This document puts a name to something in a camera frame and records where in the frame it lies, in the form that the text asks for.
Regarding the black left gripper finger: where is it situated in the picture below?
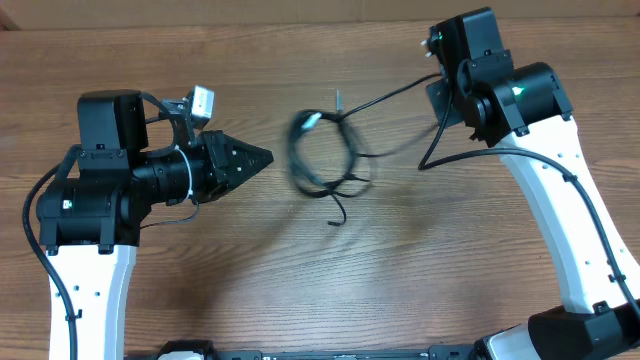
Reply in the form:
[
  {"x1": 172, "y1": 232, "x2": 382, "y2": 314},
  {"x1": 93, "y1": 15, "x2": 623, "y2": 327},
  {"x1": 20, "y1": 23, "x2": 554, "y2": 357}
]
[
  {"x1": 221, "y1": 135, "x2": 274, "y2": 186},
  {"x1": 202, "y1": 178, "x2": 239, "y2": 203}
]

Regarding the thin black cable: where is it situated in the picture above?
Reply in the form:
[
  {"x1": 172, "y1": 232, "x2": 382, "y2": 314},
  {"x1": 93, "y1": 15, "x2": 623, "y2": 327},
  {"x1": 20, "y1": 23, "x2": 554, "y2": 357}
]
[{"x1": 326, "y1": 72, "x2": 444, "y2": 228}]

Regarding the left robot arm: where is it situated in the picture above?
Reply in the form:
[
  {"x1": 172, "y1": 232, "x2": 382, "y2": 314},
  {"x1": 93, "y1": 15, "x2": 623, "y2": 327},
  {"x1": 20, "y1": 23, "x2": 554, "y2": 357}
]
[{"x1": 23, "y1": 86, "x2": 273, "y2": 359}]

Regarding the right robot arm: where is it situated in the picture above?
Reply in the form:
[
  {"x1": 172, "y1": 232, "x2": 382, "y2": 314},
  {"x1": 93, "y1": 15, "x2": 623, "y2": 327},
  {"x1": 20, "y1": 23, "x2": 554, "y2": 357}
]
[{"x1": 424, "y1": 7, "x2": 639, "y2": 359}]

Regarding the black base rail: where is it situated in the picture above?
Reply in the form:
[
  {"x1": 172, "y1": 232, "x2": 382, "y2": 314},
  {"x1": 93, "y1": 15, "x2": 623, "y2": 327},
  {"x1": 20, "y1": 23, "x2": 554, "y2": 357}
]
[{"x1": 154, "y1": 340, "x2": 484, "y2": 360}]

